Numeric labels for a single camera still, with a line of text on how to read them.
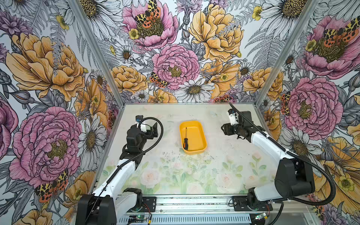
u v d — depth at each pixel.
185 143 0.96
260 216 0.72
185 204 0.76
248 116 0.71
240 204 0.74
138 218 0.71
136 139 0.62
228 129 0.80
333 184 0.38
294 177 0.44
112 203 0.42
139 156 0.58
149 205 0.73
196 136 1.02
